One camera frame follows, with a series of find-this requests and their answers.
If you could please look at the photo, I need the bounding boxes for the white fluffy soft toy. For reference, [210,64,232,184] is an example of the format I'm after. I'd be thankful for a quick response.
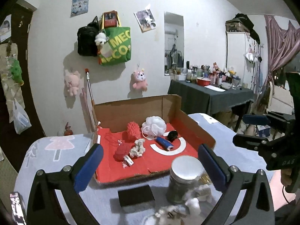
[183,184,212,216]

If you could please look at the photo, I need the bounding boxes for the black fuzzy pompom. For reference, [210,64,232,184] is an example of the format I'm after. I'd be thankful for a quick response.
[166,130,178,143]

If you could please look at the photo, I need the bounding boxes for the blue cloth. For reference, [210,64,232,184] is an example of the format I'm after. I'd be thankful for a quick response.
[156,137,174,151]

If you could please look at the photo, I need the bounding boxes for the red knitted soft toy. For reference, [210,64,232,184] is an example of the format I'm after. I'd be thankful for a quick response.
[113,143,134,161]

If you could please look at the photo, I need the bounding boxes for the white mesh bath loofah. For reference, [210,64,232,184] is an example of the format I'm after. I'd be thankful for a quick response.
[141,116,167,140]

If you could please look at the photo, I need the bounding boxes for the cream rope scrunchie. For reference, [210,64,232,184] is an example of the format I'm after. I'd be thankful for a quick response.
[129,139,146,158]

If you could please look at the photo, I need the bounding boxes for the coral pink mesh loofah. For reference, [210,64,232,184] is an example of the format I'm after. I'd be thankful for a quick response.
[127,121,141,142]

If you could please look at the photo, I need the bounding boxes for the white fluffy star plush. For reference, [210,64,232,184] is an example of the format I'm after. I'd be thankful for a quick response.
[152,205,186,225]

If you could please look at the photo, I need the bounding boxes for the person's right hand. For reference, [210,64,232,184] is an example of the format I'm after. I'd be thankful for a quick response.
[281,169,292,187]

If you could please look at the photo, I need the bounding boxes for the small jar gold beads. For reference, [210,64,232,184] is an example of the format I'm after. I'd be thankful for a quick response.
[199,173,212,185]

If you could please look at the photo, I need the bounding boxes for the white wardrobe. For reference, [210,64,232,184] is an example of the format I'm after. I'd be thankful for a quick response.
[225,18,262,89]

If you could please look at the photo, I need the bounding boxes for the table with dark cloth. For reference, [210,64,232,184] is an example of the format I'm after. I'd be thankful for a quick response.
[167,79,255,132]

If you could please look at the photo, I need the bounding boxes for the red bowl on table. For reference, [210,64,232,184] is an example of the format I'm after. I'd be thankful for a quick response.
[196,77,211,87]

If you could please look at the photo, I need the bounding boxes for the glass jar silver lid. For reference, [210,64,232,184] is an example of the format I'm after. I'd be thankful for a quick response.
[166,155,204,204]

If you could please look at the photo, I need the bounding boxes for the pink curtain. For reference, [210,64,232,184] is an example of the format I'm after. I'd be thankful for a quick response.
[257,15,299,104]

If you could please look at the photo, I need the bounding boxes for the white plastic bag hanging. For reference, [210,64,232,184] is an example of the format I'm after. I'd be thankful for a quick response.
[13,99,32,135]

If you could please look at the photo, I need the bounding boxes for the black patterned tin box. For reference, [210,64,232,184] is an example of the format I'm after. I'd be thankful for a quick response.
[118,185,155,207]

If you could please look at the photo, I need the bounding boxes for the red-lined cardboard box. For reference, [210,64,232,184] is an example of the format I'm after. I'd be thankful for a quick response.
[93,95,216,184]

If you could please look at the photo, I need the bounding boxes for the pale pink pig plush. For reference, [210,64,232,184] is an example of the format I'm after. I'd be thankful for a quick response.
[64,71,80,97]

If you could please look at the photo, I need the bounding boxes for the green plush on door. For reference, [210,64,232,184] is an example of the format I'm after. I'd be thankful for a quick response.
[10,58,24,86]

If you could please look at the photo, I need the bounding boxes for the green tote bag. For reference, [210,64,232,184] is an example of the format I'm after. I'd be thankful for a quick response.
[97,13,132,66]

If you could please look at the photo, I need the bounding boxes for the red figurine by wall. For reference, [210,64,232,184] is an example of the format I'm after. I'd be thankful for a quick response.
[64,122,73,136]

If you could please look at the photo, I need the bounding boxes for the wall mirror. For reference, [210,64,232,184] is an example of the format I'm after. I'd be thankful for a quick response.
[164,12,185,76]

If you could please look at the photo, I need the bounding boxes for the pink bear plush on wall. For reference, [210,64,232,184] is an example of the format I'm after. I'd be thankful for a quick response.
[132,69,148,92]

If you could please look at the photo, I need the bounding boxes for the red-tipped stick handle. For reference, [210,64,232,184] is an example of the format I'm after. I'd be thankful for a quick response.
[85,68,95,106]

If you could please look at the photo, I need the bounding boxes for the photo print on wall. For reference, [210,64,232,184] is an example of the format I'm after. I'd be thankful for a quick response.
[134,9,157,33]

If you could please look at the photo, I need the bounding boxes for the black bag on wall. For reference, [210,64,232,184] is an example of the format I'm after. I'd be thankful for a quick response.
[77,16,100,57]

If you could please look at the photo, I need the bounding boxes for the small white plush keychain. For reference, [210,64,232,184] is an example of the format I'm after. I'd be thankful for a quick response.
[94,32,109,46]

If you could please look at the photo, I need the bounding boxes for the red picture frame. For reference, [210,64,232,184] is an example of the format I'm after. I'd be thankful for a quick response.
[103,10,117,29]

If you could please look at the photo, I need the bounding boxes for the blue poster on wall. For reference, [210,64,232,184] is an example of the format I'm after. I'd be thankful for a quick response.
[70,0,89,17]

